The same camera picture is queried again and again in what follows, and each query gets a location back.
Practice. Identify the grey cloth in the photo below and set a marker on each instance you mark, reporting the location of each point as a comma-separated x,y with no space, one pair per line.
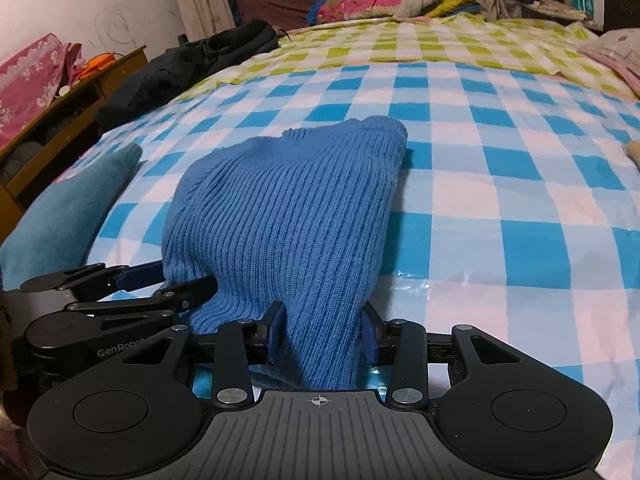
410,5

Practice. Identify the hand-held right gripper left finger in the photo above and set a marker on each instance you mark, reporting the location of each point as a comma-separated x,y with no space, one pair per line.
275,332

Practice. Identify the wooden side cabinet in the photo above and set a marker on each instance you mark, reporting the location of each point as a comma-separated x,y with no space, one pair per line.
60,125

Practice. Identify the blue knit sweater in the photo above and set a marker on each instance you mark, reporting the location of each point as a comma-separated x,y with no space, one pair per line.
285,240

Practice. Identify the black clothes pile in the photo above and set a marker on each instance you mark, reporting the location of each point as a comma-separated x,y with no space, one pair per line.
175,70

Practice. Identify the pink floral quilt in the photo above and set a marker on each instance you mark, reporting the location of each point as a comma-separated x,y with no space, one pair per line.
360,5

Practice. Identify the beige cloth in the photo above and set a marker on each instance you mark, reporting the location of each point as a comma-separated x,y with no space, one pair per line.
634,155

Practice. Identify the green checkered bedsheet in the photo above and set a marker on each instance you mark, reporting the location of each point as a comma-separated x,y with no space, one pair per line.
425,42

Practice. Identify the yellow blanket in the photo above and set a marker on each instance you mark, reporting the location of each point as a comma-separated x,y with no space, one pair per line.
452,2

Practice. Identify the cluttered nightstand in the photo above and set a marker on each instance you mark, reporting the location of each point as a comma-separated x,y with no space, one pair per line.
560,10

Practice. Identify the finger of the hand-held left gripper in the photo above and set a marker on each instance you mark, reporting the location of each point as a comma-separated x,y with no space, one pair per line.
145,274
195,290

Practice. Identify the pink floral cloth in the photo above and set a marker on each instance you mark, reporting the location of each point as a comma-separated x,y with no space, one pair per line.
30,80

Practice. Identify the white and pink clothes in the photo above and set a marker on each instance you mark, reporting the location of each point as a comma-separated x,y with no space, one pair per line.
615,55

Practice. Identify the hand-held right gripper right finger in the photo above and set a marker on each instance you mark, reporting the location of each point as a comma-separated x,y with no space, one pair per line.
367,337

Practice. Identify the orange item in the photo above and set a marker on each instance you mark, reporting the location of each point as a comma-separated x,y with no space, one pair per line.
97,64

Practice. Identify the blue checkered sheet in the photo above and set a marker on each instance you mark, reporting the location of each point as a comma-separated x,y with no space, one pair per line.
500,200

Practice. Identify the teal cloth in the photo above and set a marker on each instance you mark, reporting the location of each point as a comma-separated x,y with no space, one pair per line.
65,220

